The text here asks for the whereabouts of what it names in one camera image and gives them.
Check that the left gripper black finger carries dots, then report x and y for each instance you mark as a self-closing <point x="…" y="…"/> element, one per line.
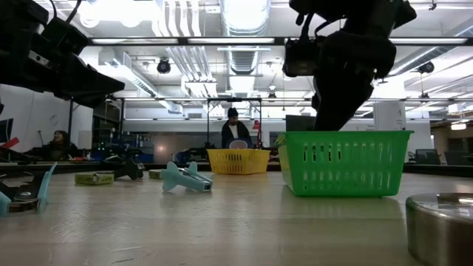
<point x="92" y="102"/>
<point x="92" y="83"/>

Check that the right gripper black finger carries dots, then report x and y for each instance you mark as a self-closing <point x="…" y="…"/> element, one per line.
<point x="336" y="111"/>

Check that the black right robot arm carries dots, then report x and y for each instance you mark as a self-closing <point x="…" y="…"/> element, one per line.
<point x="354" y="13"/>

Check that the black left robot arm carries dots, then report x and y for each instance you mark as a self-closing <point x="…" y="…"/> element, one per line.
<point x="20" y="18"/>

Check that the black stapler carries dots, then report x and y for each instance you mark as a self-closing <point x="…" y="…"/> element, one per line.
<point x="130" y="169"/>

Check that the black monitor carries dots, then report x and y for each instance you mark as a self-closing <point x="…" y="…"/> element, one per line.
<point x="5" y="130"/>
<point x="299" y="123"/>

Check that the green plastic basket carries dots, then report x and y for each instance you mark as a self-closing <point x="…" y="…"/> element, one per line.
<point x="343" y="162"/>

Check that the white pillar box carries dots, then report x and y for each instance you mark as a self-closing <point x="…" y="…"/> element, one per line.
<point x="390" y="116"/>

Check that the person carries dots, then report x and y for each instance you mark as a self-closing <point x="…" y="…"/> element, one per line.
<point x="59" y="146"/>
<point x="242" y="129"/>

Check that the dark background table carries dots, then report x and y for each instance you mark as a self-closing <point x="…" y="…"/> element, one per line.
<point x="74" y="166"/>

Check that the black ceiling spotlight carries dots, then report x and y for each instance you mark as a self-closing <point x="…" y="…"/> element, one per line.
<point x="426" y="67"/>
<point x="163" y="66"/>

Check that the yellow-green staples box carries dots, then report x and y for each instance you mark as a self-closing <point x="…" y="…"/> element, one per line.
<point x="94" y="179"/>
<point x="156" y="174"/>

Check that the red flat object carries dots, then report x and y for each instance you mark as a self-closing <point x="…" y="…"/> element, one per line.
<point x="10" y="143"/>

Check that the red clamp stand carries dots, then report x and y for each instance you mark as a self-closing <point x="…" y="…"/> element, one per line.
<point x="257" y="125"/>

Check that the yellow plastic basket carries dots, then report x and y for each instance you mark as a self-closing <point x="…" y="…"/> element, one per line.
<point x="238" y="162"/>

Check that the round steel container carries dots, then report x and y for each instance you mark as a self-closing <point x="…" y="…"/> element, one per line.
<point x="439" y="232"/>

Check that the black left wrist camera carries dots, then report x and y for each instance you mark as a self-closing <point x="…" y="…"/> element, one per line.
<point x="64" y="35"/>

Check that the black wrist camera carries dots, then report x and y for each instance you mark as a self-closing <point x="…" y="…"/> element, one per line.
<point x="301" y="57"/>
<point x="64" y="35"/>

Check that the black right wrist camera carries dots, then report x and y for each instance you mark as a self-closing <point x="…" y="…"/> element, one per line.
<point x="301" y="57"/>

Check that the black overhead frame bar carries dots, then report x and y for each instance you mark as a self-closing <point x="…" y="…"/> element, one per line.
<point x="184" y="40"/>

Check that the black background rig frame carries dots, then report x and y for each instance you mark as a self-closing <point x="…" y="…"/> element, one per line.
<point x="234" y="99"/>

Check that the silver ventilation duct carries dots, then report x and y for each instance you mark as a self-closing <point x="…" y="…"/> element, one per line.
<point x="242" y="44"/>

